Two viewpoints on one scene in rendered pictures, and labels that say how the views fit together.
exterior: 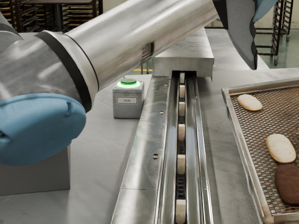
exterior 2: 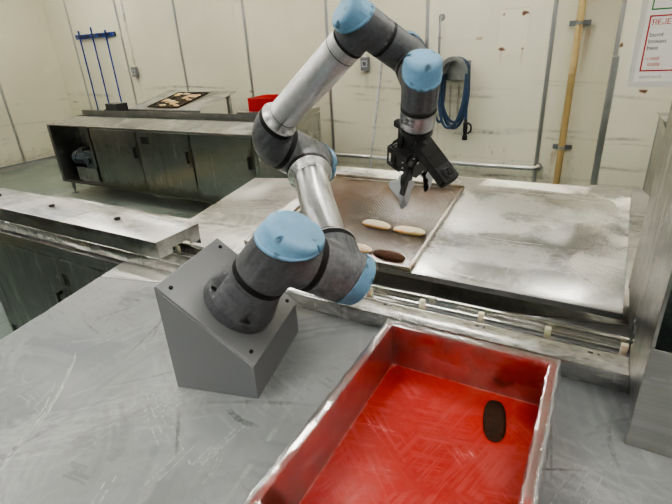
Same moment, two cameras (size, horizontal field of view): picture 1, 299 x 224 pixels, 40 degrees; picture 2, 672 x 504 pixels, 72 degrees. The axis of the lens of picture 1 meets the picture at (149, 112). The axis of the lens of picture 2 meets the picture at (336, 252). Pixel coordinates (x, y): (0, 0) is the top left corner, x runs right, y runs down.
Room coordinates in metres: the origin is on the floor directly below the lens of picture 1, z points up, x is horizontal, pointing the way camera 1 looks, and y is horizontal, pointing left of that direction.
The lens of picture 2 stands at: (0.09, 0.92, 1.44)
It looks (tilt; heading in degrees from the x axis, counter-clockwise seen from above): 24 degrees down; 297
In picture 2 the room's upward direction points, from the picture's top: 3 degrees counter-clockwise
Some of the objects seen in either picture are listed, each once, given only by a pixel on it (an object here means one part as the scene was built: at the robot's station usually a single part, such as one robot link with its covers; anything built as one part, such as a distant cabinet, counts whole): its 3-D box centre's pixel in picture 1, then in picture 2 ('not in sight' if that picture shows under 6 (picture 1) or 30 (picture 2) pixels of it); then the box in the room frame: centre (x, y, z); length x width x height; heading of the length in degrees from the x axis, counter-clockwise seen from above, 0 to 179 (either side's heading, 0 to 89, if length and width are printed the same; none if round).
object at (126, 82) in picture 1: (128, 83); not in sight; (0.96, 0.05, 0.90); 0.04 x 0.04 x 0.02
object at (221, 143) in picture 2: not in sight; (186, 146); (3.80, -2.95, 0.51); 3.00 x 1.26 x 1.03; 176
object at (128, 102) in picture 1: (130, 106); not in sight; (0.96, 0.05, 0.84); 0.08 x 0.08 x 0.11; 86
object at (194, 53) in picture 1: (182, 33); (65, 217); (1.78, -0.14, 0.89); 1.25 x 0.18 x 0.09; 176
